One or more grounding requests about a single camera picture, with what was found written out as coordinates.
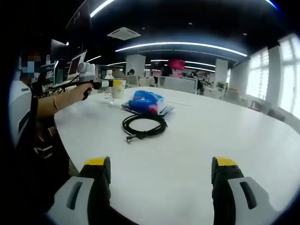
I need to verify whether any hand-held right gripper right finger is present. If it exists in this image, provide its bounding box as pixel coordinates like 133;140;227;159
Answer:
211;156;284;225

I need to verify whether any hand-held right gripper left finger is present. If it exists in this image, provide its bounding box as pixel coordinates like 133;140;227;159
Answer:
45;156;112;225

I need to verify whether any clear plastic water bottle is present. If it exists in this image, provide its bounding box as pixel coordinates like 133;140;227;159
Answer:
104;69;115;104

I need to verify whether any white paper cup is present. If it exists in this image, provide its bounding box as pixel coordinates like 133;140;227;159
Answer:
111;79;127;99

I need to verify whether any blue tissue pack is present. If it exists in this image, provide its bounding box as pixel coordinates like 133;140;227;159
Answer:
128;89;166;114

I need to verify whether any black cable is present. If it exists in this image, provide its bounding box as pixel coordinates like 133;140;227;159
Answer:
121;114;168;143

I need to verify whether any clear packet with blue pad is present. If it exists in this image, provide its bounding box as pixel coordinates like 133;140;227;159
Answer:
121;100;176;115

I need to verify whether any person's left hand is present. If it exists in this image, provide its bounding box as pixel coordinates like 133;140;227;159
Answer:
78;82;95;101

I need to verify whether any lit computer monitor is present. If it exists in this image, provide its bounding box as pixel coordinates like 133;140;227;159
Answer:
67;50;88;79

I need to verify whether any dark computer monitor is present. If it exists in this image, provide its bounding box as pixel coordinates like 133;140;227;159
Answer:
50;39;68;59

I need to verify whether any ceiling air conditioner vent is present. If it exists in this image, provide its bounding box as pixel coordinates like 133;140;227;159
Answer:
107;27;141;40

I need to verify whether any bright ceiling light strip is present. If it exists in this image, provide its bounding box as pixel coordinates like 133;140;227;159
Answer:
90;0;115;17

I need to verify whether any white table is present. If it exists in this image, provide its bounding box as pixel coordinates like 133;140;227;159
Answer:
53;86;300;225

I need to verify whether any white chest-worn device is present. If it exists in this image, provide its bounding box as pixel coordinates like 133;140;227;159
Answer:
9;79;32;146

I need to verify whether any white desk partition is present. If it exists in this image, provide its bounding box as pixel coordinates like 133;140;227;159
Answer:
157;76;198;89

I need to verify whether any long curved ceiling light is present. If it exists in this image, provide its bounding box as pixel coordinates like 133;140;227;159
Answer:
115;42;248;57

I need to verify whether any window with white blinds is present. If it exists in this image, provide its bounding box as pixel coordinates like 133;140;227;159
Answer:
278;34;300;113
246;48;270;101

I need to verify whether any red wall screen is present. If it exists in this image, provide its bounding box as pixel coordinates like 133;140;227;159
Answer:
168;59;186;70

